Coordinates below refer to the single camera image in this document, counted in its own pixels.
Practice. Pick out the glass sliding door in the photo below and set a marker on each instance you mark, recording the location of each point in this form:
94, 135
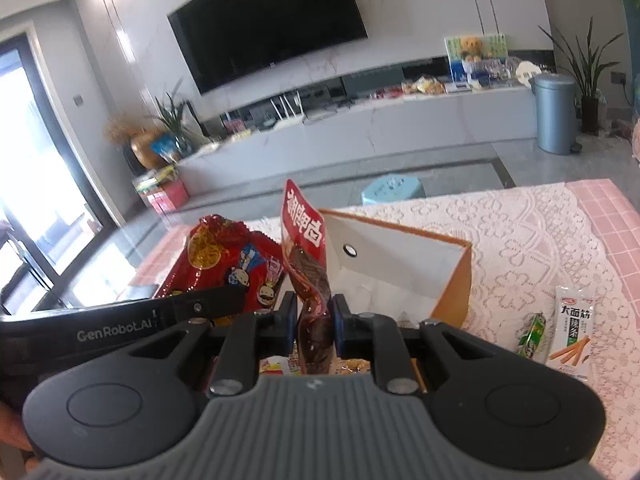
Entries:
45, 185

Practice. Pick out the black flat screen television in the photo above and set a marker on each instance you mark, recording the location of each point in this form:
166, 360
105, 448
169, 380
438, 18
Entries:
270, 20

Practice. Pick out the white snack stick packet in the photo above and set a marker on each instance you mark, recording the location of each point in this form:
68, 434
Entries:
572, 320

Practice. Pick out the blue grey trash bin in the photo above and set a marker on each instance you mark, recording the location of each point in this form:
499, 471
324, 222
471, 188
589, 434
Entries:
555, 115

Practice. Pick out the white lace tablecloth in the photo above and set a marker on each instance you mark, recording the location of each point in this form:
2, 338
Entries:
525, 240

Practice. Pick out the orange edged cardboard box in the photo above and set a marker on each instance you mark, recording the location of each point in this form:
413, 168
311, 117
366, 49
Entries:
390, 260

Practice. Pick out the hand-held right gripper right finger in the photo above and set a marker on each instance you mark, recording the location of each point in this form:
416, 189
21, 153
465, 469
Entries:
341, 330

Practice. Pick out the red brown snack packet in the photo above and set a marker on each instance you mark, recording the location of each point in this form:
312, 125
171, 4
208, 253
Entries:
302, 230

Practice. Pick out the orange snack packet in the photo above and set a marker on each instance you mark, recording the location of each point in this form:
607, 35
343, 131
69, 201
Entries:
352, 367

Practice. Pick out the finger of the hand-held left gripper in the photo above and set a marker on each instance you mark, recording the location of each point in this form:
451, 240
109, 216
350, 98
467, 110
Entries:
205, 304

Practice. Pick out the green printed gift box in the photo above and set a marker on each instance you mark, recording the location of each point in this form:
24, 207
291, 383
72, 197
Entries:
495, 45

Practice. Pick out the white round object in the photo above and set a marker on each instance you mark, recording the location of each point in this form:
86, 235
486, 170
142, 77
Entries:
527, 72

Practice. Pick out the orange vase with dried grass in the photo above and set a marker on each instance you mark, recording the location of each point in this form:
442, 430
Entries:
145, 152

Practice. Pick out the white yellow snack packet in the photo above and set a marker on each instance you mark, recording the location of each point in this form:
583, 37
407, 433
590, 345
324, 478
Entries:
274, 366

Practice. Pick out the green plant in glass vase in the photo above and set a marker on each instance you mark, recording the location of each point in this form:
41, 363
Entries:
172, 120

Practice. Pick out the white router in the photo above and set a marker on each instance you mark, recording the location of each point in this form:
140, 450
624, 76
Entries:
285, 122

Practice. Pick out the green sausage packet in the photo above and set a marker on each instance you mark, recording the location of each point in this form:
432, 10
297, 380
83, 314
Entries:
534, 335

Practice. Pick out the red box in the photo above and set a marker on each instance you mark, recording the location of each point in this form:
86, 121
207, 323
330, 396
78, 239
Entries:
170, 197

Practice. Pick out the large red snack bag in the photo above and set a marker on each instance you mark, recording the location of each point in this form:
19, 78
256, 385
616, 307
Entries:
225, 255

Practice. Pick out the long white tv cabinet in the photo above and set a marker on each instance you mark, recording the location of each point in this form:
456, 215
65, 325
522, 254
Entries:
350, 135

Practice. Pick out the tall leafy potted plant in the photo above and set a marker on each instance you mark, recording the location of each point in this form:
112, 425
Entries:
590, 115

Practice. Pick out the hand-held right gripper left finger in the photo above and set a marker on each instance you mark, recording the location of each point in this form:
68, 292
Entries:
288, 327

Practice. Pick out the wall socket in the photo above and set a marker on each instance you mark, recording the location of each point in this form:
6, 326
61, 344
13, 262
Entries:
619, 78

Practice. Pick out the pile of yellow snack bags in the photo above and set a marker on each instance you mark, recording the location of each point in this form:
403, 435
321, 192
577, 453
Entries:
425, 85

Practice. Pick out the light blue plastic stool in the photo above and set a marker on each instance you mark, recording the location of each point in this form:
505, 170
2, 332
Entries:
392, 190

